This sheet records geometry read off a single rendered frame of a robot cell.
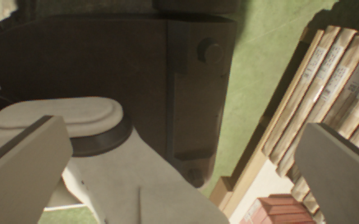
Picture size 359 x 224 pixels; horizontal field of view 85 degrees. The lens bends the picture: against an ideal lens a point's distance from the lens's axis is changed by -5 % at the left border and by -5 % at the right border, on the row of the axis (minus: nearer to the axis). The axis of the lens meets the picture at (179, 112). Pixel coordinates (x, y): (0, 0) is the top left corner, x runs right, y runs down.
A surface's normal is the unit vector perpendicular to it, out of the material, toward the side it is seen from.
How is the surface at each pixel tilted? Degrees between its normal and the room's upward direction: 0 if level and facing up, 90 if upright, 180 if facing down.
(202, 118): 0
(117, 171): 90
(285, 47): 0
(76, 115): 90
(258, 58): 0
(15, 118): 90
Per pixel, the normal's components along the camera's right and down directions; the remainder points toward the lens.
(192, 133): 0.20, 0.50
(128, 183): 0.04, -0.86
